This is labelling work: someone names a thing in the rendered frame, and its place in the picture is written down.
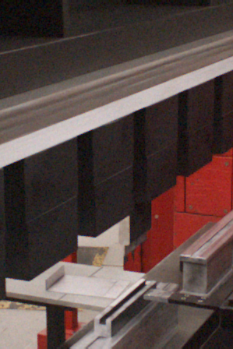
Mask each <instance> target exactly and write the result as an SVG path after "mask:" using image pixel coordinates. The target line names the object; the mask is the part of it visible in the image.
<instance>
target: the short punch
mask: <svg viewBox="0 0 233 349"><path fill-rule="evenodd" d="M151 228H152V202H150V203H148V204H140V203H133V213H132V214H131V215H129V216H127V217H126V218H125V219H123V220H121V221H120V222H118V243H119V244H120V245H124V256H126V255H127V254H129V253H130V252H131V251H132V250H133V249H135V248H136V247H138V246H139V245H141V244H142V243H143V242H145V241H146V240H147V232H148V231H149V230H150V229H151Z"/></svg>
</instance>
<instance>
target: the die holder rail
mask: <svg viewBox="0 0 233 349"><path fill-rule="evenodd" d="M179 261H183V289H182V290H181V291H180V292H179V293H181V294H190V295H196V296H202V297H207V298H211V296H212V295H213V294H214V293H215V292H216V291H217V290H218V289H219V288H220V287H221V286H222V285H223V284H224V283H225V282H226V281H227V280H228V279H229V277H230V276H231V275H232V274H233V210H232V211H231V212H230V213H229V214H228V215H227V216H226V217H224V218H222V219H221V220H219V221H218V222H217V223H216V224H215V225H214V226H213V227H212V228H211V229H210V230H208V231H207V232H206V233H205V234H203V235H202V236H201V237H200V238H198V239H197V240H196V241H195V242H194V243H192V244H191V245H190V246H189V247H188V248H187V249H186V250H185V251H184V252H182V253H181V254H180V255H179Z"/></svg>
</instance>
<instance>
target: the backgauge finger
mask: <svg viewBox="0 0 233 349"><path fill-rule="evenodd" d="M144 300H150V301H159V302H164V303H169V304H174V305H183V306H189V307H193V308H203V309H208V310H214V311H219V312H220V318H219V327H220V328H221V329H225V330H233V293H232V294H231V295H230V297H229V298H228V299H227V300H222V299H216V298H207V297H202V296H196V295H190V294H181V293H176V292H170V291H162V290H156V289H150V290H149V291H148V292H147V293H145V295H144Z"/></svg>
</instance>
